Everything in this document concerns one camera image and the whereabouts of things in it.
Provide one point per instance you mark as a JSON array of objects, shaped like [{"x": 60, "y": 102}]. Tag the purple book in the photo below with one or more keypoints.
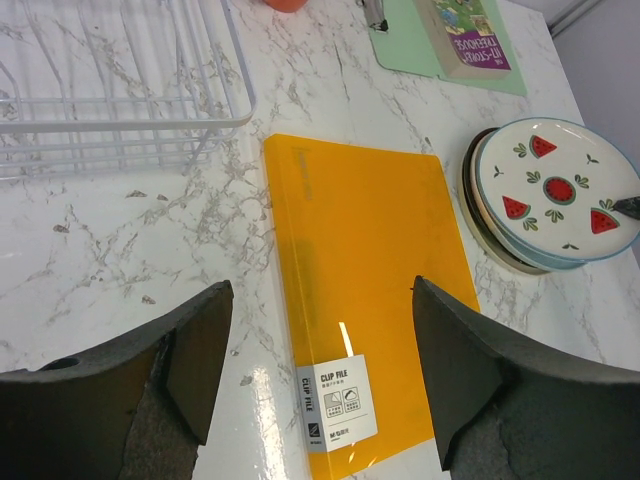
[{"x": 463, "y": 39}]

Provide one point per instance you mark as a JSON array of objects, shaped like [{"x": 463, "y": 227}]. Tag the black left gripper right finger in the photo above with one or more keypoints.
[{"x": 505, "y": 406}]

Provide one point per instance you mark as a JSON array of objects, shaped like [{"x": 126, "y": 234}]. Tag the cream leaf pattern plate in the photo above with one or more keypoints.
[{"x": 480, "y": 229}]

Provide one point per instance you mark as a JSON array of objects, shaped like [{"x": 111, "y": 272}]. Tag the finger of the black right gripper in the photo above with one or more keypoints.
[{"x": 629, "y": 207}]

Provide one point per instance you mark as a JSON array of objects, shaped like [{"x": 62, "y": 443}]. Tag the watermelon pattern plate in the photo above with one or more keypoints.
[{"x": 551, "y": 186}]

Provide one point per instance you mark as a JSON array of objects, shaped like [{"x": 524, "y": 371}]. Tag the orange plastic folder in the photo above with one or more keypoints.
[{"x": 354, "y": 228}]

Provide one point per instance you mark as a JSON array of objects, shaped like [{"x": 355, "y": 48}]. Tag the right aluminium frame post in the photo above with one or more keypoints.
[{"x": 571, "y": 14}]

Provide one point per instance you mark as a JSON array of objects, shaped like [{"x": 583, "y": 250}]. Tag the brown rimmed plate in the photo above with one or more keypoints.
[{"x": 466, "y": 182}]

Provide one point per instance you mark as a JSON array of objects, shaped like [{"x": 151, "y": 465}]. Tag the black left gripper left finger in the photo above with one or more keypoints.
[{"x": 138, "y": 406}]

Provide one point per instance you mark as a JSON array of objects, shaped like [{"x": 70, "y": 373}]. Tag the green cream branch plate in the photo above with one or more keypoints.
[{"x": 491, "y": 246}]

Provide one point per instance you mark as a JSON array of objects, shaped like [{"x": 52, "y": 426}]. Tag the orange mug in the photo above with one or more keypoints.
[{"x": 286, "y": 6}]

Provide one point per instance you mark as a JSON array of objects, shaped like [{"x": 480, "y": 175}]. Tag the white wire dish rack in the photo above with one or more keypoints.
[{"x": 108, "y": 86}]

